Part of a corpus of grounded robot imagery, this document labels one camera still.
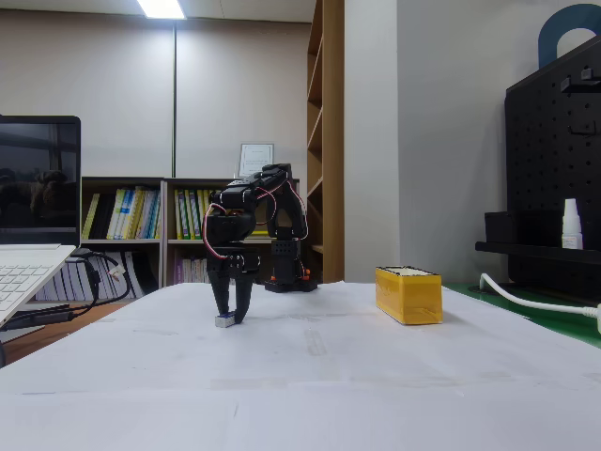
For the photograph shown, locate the blue arch shaped sign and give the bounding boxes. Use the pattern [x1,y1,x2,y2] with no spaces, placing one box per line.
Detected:
[537,3,601,71]

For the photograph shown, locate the row of colourful books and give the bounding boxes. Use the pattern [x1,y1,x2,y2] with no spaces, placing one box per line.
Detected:
[82,186,162,241]
[173,187,226,241]

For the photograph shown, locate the row of white binders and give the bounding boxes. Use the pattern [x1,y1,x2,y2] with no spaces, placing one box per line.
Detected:
[35,251,146,303]

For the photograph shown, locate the red white servo wire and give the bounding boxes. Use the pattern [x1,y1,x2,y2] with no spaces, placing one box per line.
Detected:
[202,180,310,262]

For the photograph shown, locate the framed white certificate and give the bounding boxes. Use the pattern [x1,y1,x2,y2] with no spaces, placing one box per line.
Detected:
[238,142,276,179]

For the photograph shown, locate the yellow rectangular box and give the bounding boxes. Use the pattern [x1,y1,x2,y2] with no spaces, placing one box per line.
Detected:
[374,265,443,326]

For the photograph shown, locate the white laptop dark screen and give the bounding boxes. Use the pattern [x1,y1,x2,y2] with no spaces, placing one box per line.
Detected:
[0,115,82,330]

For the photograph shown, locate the black usb adapter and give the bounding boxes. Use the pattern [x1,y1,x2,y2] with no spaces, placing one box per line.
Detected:
[7,303,74,333]

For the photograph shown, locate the tall wooden shelf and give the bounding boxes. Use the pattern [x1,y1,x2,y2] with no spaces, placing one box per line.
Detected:
[306,0,347,286]

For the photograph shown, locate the black organizer cup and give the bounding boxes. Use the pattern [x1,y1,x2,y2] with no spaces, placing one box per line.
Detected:
[484,210,520,246]

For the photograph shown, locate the ceiling light panel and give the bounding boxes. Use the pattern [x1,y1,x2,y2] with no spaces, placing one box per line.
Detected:
[135,0,185,21]

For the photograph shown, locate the low wooden bookshelf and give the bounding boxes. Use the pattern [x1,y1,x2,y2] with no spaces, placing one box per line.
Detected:
[35,176,325,303]

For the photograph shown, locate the white power strip cable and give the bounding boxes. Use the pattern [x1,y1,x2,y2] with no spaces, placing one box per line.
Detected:
[478,273,601,317]

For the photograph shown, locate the green desk mat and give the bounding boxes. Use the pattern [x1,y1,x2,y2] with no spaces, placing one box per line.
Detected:
[440,280,601,351]

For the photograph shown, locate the white paper sheet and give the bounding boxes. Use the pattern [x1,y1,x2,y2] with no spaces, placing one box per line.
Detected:
[154,280,405,330]
[328,286,601,384]
[0,373,601,451]
[18,281,330,396]

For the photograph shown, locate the white dropper bottle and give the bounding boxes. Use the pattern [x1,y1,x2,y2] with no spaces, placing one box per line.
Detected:
[561,197,584,249]

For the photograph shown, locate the black laptop cable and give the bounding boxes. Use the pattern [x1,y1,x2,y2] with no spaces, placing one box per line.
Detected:
[65,250,133,325]

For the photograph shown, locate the black pegboard organizer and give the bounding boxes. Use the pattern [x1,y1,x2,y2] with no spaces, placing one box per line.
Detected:
[474,35,601,302]

